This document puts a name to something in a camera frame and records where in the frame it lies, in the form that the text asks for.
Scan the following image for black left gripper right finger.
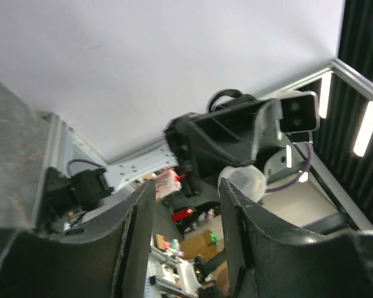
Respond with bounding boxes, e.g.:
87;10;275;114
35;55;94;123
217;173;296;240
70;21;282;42
219;179;373;297

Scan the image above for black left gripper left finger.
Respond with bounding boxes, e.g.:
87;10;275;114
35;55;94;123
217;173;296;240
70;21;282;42
0;181;155;297

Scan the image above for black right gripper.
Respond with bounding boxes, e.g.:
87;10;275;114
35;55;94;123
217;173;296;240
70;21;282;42
164;96;282;183

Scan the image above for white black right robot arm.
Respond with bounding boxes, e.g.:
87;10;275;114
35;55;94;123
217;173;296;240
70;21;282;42
72;94;283;192

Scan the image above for cardboard box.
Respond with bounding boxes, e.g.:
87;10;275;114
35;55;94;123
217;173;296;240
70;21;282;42
180;229;224;261

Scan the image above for red fire extinguisher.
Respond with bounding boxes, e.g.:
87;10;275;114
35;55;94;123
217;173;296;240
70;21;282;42
172;207;196;224

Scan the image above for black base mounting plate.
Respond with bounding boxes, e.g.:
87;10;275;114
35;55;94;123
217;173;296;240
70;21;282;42
37;166;80;230

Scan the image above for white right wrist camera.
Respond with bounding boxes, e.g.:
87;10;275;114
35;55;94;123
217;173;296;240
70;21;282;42
277;90;320;133

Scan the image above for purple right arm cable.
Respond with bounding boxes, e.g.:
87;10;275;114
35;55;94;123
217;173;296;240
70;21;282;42
265;141;315;194

